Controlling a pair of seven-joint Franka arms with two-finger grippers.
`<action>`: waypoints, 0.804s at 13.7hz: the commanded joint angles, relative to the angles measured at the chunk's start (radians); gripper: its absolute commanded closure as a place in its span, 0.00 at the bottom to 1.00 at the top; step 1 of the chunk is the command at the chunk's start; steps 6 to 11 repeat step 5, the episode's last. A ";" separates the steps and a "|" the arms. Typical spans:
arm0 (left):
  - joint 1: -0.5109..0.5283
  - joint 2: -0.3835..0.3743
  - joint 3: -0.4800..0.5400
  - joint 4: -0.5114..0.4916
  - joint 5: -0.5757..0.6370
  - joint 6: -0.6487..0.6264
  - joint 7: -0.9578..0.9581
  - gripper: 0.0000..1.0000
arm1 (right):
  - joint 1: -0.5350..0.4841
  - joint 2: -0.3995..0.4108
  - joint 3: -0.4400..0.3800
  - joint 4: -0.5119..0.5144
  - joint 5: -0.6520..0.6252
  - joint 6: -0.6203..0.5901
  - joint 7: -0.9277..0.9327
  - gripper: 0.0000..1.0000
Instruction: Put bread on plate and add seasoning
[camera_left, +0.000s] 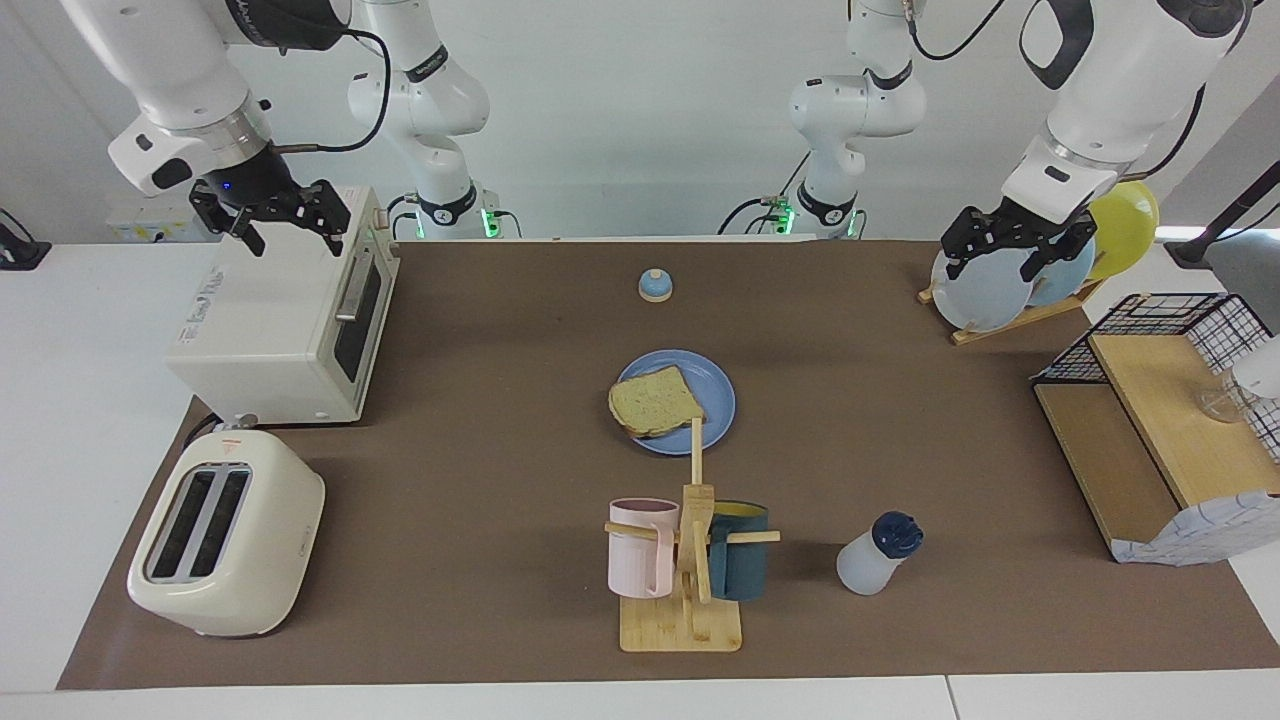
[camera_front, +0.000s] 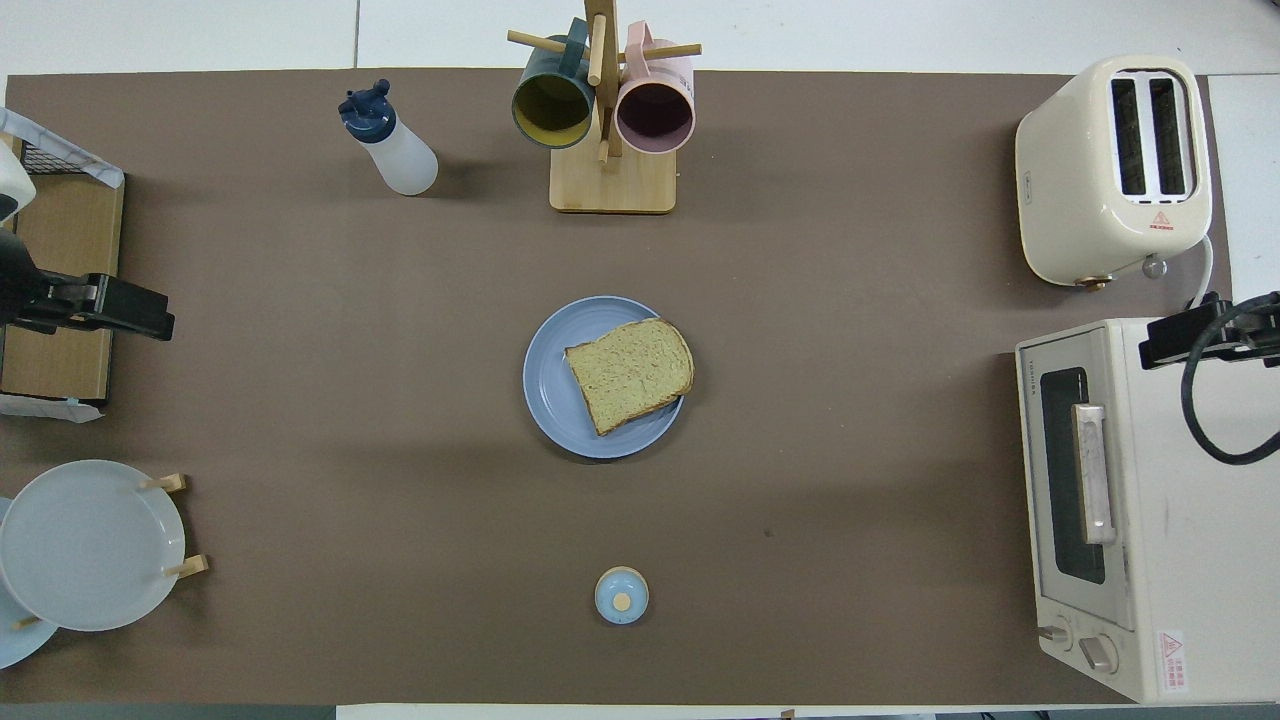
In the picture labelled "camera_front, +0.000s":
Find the pale patterned cloth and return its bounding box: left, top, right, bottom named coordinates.
left=0, top=105, right=126, bottom=189

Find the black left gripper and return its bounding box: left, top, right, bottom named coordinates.
left=0, top=228, right=177, bottom=343

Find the cream two-slot toaster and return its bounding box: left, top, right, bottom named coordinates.
left=1015, top=55, right=1214, bottom=291

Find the pink mug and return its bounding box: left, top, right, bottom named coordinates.
left=614, top=20, right=696, bottom=156

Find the grey round plate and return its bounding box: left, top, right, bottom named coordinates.
left=0, top=460, right=187, bottom=632

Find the wooden plate rack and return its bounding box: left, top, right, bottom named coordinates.
left=15, top=473, right=211, bottom=631

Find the brown table mat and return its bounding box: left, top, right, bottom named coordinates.
left=0, top=68, right=1236, bottom=706

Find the toaster power cord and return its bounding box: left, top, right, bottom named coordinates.
left=1183, top=233, right=1223, bottom=317

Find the small blue call bell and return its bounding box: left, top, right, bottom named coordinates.
left=594, top=566, right=651, bottom=626

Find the dark teal mug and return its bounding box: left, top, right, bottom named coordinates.
left=511, top=17, right=598, bottom=151

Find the wooden shelf with wire basket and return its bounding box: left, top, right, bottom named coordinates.
left=0, top=135, right=126, bottom=401

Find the light blue round plate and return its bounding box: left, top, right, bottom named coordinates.
left=0, top=497, right=59, bottom=669

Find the white seasoning bottle blue cap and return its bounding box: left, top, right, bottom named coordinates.
left=338, top=78, right=439, bottom=197

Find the toasted bread slice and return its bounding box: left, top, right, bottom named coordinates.
left=565, top=318, right=696, bottom=437

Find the wooden mug tree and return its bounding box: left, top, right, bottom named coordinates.
left=507, top=0, right=703, bottom=215

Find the white toaster oven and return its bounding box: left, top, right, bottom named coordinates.
left=1015, top=318, right=1280, bottom=704

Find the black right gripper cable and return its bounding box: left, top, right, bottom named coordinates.
left=1182, top=292, right=1280, bottom=467

